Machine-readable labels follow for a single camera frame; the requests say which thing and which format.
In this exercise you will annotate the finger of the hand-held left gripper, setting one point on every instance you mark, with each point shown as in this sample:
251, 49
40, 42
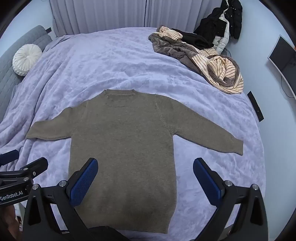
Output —
37, 165
9, 156

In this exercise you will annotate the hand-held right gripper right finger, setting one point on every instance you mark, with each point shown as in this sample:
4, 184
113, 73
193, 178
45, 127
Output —
208, 183

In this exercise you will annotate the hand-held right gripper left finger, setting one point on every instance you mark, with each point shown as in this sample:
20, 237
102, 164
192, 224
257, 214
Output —
84, 183

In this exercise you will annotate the olive knit sweater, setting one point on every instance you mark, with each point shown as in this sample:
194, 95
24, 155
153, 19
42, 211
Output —
124, 148

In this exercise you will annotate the black remote control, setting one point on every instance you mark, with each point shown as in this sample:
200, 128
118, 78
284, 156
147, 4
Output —
255, 106

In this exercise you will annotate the grey quilted headboard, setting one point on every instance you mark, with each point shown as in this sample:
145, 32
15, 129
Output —
13, 60

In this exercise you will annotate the white round cushion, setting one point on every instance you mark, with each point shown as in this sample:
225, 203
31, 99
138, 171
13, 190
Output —
26, 59

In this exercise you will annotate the lavender fleece blanket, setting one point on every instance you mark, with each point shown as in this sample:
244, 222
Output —
104, 64

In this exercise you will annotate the computer monitor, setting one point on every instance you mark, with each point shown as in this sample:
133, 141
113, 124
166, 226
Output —
283, 59

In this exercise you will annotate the black garment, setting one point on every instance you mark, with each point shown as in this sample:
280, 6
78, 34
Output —
193, 38

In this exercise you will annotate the black and white jacket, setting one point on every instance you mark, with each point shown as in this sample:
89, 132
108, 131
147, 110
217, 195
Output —
222, 25

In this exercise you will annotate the grey curtain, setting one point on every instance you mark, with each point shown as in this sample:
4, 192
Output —
129, 15

